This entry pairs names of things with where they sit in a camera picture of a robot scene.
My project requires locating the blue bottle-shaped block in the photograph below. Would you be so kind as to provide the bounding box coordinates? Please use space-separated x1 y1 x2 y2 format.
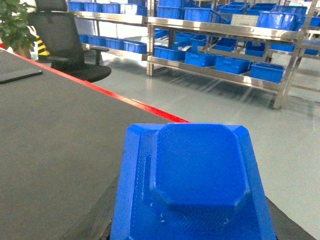
110 123 276 240

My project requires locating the stainless steel shelf rack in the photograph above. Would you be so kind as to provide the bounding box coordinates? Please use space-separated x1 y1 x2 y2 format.
146 0 320 109

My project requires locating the blue plastic bin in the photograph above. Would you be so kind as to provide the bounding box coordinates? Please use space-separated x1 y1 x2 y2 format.
184 52 219 67
154 46 186 61
214 56 253 75
249 62 285 84

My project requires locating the black flat phone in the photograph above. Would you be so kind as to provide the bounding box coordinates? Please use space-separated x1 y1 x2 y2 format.
0 68 43 85

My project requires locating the black mesh office chair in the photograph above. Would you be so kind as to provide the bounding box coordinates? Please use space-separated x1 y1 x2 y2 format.
28 0 112 83

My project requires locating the green potted plant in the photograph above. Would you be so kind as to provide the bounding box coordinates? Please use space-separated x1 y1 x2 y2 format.
0 0 36 59

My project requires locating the yellow black striped post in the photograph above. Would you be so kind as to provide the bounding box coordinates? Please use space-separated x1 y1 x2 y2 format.
36 35 50 57

